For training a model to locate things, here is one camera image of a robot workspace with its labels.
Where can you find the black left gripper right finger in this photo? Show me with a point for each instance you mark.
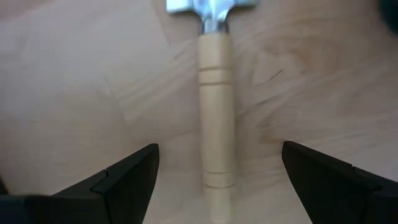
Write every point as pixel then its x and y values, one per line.
pixel 326 186

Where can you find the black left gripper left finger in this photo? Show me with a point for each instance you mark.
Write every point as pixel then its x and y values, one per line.
pixel 130 183

